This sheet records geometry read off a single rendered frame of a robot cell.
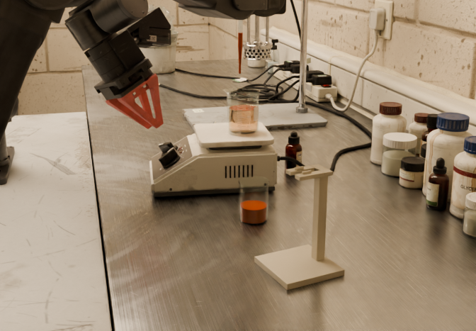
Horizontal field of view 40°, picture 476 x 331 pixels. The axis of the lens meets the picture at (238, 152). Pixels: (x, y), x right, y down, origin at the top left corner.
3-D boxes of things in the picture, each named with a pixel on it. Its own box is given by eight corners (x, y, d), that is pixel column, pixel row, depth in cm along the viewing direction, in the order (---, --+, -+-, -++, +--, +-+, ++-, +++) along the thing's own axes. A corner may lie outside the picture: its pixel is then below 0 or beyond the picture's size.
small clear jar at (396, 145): (409, 167, 117) (412, 132, 116) (418, 178, 112) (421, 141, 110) (377, 167, 117) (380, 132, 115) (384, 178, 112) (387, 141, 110)
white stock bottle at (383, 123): (400, 168, 117) (404, 109, 114) (366, 164, 119) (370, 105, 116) (406, 159, 122) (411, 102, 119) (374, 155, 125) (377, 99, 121)
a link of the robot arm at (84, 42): (131, 30, 98) (105, -11, 96) (111, 45, 94) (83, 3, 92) (100, 46, 102) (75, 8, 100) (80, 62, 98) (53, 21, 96)
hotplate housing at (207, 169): (151, 200, 102) (149, 151, 100) (149, 173, 115) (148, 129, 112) (290, 192, 105) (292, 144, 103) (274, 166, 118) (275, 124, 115)
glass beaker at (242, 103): (259, 130, 110) (259, 83, 107) (260, 139, 105) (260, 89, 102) (223, 130, 110) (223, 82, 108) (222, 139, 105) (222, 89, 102)
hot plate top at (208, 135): (199, 148, 102) (199, 142, 101) (193, 128, 113) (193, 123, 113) (275, 144, 103) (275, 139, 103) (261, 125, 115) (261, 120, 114)
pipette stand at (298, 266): (287, 290, 75) (290, 184, 71) (253, 261, 82) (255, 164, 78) (344, 275, 78) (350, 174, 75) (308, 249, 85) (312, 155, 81)
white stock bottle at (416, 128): (401, 158, 123) (404, 113, 120) (418, 154, 125) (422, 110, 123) (420, 164, 119) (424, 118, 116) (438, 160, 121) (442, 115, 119)
